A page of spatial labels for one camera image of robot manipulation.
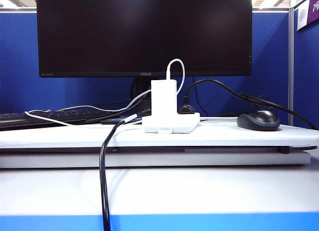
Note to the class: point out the grey metal partition post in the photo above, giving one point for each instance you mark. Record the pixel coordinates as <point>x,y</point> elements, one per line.
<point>290,66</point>

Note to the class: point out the white charger block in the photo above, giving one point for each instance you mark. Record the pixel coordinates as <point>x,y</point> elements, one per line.
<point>163,99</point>

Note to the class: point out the black monitor stand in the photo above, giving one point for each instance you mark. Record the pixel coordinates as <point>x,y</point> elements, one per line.
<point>142,86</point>

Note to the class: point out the black computer mouse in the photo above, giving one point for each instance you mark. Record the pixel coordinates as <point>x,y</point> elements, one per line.
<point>259,119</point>

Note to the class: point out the black computer monitor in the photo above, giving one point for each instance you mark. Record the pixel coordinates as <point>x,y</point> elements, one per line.
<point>124,29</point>

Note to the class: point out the white and purple sign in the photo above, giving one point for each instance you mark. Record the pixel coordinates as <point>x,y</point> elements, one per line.
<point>302,15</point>

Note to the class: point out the white power strip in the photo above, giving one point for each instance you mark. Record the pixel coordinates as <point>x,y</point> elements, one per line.
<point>174,124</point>

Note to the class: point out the black keyboard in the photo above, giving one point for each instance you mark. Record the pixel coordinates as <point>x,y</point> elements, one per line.
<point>15,119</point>

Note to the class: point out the white riser base board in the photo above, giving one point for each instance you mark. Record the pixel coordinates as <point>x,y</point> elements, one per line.
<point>149,160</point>

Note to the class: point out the white desk riser board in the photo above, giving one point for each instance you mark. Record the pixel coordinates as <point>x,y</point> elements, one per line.
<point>199,139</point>

